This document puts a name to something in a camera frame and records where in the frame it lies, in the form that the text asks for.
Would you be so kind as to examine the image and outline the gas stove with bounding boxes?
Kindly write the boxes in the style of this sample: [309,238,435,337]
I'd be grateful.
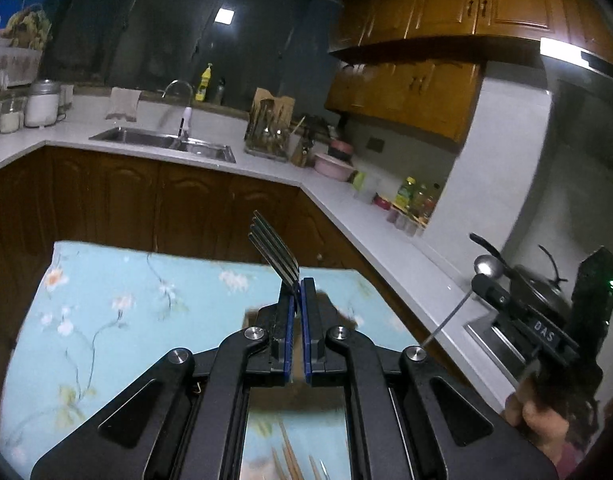
[463,309,578,391]

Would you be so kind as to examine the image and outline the dish drying rack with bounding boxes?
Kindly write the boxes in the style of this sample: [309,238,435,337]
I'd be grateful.
[244,88,296,162]

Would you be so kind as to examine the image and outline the dark window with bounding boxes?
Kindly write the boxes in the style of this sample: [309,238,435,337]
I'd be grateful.
[40,0,339,116]

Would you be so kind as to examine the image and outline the knife block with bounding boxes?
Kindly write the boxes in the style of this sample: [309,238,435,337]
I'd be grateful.
[290,129,315,168]

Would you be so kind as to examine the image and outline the white pot with lid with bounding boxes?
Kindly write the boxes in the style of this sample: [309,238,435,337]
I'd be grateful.
[24,79,61,128]

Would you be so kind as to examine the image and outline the range hood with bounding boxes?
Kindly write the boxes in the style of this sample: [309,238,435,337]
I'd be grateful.
[540,38,613,171]

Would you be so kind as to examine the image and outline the wooden cabinets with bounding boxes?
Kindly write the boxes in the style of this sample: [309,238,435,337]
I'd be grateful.
[325,0,613,144]
[0,141,459,394]

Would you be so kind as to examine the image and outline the steel spoon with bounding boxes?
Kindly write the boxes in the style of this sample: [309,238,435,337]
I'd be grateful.
[421,255,504,349]

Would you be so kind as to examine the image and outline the steel fork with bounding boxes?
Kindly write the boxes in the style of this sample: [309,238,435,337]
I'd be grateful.
[248,210,300,297]

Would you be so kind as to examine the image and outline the glass jar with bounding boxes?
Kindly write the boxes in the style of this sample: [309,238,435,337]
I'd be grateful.
[0,98,23,134]

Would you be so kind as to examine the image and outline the wooden chopstick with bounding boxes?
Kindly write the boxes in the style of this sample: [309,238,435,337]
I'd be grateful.
[278,420,304,480]
[309,455,323,480]
[272,448,288,480]

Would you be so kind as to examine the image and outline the black wok with lid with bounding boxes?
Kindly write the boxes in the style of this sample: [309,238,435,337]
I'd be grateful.
[469,233,571,327]

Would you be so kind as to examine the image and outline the yellow detergent bottle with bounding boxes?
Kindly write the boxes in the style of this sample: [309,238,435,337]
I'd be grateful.
[195,62,212,102]

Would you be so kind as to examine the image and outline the steel sink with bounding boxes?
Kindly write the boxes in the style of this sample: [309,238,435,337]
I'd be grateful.
[90,127,236,164]

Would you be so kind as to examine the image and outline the upper wooden cabinets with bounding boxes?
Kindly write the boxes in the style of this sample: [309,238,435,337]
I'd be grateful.
[325,0,613,144]

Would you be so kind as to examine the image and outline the tropical fruit poster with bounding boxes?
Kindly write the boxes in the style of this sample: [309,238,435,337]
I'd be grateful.
[0,0,83,91]

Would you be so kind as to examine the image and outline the yellow oil bottle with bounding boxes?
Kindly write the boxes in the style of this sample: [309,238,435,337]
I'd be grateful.
[395,177,416,210]

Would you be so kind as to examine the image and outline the steel chopstick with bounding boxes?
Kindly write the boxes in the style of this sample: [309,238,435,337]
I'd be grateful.
[320,460,331,480]

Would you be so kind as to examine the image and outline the floral blue tablecloth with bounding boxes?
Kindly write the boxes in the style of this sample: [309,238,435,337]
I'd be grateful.
[0,240,419,480]

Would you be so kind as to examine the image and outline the person right hand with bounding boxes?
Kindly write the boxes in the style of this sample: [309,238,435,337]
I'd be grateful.
[502,387,584,479]

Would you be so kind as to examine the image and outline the lower wooden cabinets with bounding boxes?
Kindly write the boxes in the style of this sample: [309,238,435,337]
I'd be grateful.
[0,141,459,394]

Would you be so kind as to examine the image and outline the hanging dish cloth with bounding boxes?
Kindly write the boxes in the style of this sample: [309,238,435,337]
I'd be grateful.
[106,87,142,122]

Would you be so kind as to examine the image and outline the pink basin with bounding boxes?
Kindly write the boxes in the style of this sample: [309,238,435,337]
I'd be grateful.
[314,153,355,182]

